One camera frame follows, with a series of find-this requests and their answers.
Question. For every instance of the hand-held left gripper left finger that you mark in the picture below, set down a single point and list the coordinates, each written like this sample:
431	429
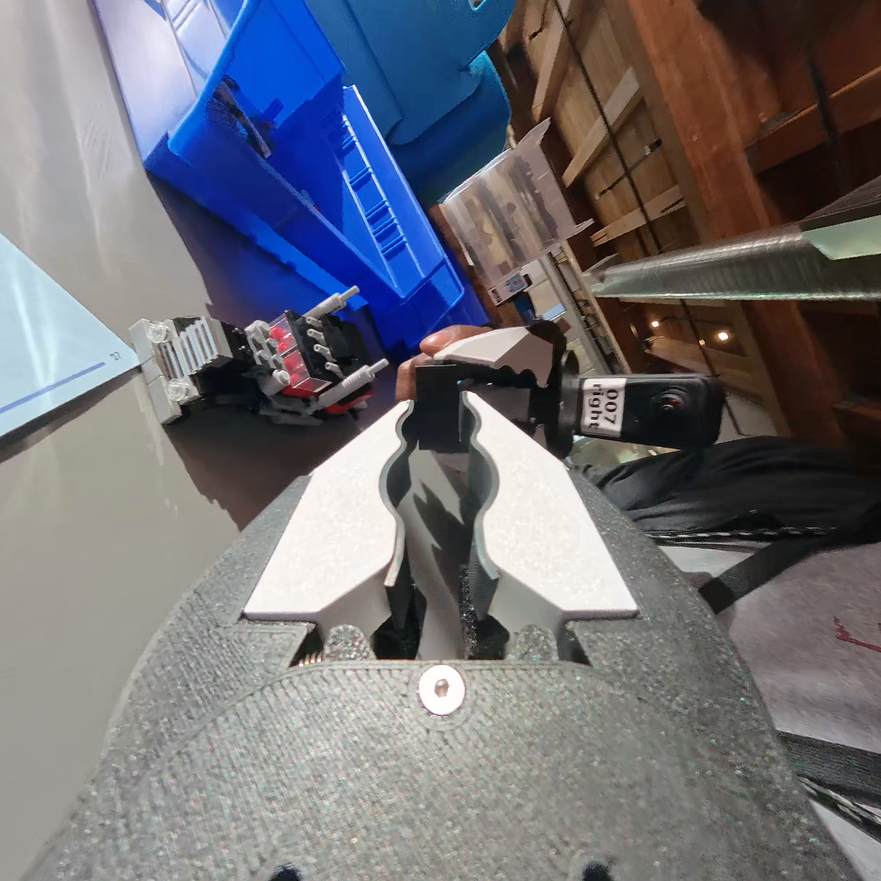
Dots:
323	544

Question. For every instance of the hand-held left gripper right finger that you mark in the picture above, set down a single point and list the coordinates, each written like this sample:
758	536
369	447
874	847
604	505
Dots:
557	550

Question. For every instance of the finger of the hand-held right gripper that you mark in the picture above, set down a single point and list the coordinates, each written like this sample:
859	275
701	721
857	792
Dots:
495	344

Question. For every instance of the black toy plate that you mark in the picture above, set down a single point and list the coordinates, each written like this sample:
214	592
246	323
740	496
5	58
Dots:
437	406

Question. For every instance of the blue plastic bin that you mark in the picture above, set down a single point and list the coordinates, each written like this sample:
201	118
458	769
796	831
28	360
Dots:
385	227

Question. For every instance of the toy brick truck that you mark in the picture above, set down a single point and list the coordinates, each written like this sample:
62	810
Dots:
227	358

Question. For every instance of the person's right hand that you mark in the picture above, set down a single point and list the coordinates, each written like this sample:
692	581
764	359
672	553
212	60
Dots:
440	339

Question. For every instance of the small white product box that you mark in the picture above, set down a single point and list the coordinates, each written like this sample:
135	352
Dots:
511	289

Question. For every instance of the clear plastic storage box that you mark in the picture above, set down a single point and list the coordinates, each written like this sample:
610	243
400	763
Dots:
495	206

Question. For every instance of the blue felt bag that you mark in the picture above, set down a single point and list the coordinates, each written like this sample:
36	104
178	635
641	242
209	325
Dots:
427	82

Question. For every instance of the light blue instruction booklet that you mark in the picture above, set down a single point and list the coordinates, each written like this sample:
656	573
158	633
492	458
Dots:
48	344

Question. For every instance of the pile of loose toy bricks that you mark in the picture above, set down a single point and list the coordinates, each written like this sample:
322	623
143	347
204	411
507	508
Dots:
237	117

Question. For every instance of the blue bin with white card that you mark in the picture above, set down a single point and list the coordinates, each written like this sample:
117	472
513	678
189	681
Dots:
289	62

